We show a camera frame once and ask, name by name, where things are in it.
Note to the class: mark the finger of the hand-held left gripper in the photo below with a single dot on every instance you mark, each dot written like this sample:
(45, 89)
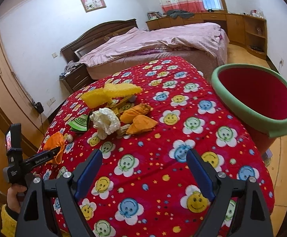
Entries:
(54, 151)

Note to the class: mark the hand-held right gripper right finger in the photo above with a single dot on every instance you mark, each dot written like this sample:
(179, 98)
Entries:
(200, 175)

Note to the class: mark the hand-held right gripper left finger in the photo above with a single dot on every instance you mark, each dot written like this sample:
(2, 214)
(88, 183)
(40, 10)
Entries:
(89, 172)

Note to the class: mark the orange plastic bag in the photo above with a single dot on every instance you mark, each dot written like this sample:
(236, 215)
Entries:
(55, 139)

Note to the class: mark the yellow foam fruit net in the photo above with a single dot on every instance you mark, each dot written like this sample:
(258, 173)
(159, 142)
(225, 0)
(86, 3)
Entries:
(113, 92)

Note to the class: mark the red bin with green rim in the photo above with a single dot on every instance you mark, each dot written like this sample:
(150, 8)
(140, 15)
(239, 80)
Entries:
(257, 93)

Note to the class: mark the person's left forearm yellow sleeve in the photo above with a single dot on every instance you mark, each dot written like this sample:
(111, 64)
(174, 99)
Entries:
(7, 223)

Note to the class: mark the person's left hand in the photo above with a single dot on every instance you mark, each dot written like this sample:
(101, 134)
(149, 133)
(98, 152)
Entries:
(12, 197)

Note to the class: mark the small round nut shell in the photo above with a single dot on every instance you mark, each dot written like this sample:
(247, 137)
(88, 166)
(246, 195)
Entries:
(70, 138)

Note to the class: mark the green printed packet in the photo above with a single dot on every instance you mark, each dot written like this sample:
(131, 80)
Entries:
(79, 123)

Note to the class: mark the red flower print blanket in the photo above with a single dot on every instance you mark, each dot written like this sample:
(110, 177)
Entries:
(158, 153)

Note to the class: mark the black power adapter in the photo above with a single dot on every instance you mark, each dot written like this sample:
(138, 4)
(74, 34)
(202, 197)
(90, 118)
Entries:
(38, 106)

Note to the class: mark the peanut shell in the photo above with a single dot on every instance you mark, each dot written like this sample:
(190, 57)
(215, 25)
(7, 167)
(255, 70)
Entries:
(123, 132)

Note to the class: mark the white crumpled paper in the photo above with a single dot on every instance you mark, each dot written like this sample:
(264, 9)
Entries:
(105, 121)

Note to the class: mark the orange peel piece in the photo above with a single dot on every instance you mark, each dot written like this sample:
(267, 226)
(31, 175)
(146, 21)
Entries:
(143, 124)
(133, 112)

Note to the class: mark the dark wooden nightstand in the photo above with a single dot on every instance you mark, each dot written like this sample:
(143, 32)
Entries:
(78, 81)

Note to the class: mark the yellow patterned wrapper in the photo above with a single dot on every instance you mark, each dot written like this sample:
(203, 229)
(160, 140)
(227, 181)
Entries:
(120, 105)

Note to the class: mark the wooden wardrobe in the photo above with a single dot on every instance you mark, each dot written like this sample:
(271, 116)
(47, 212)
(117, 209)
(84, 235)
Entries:
(0, 79)

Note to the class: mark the pile of clothes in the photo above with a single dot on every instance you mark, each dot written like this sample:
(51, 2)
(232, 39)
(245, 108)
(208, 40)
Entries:
(70, 68)

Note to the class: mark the bed with pink quilt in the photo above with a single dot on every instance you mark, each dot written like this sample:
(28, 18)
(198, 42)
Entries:
(207, 56)

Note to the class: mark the dark wooden headboard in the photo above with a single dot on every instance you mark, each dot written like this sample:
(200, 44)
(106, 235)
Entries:
(96, 32)

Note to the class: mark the pink checked quilt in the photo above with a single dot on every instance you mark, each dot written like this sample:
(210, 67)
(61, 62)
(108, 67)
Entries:
(145, 42)

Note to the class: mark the wooden cabinet desk unit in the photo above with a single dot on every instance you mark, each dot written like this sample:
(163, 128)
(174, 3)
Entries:
(234, 27)

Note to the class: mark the clear glass jar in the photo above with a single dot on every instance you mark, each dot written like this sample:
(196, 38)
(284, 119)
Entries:
(259, 30)

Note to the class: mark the dark grey garment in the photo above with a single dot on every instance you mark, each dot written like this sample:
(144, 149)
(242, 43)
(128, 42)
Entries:
(180, 13)

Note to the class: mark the books on cabinet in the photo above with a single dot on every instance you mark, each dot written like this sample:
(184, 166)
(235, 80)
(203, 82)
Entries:
(154, 15)

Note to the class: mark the small bottles on cabinet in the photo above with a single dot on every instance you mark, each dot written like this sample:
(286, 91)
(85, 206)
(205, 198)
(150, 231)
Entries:
(256, 13)

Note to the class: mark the white wall switch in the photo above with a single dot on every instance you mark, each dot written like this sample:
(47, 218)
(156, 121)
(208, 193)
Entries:
(54, 54)

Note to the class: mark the white low wall socket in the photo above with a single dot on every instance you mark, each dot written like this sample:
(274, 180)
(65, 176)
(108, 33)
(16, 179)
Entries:
(281, 61)

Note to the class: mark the framed wall photo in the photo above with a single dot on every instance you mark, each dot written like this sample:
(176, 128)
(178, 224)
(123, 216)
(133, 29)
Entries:
(91, 0)

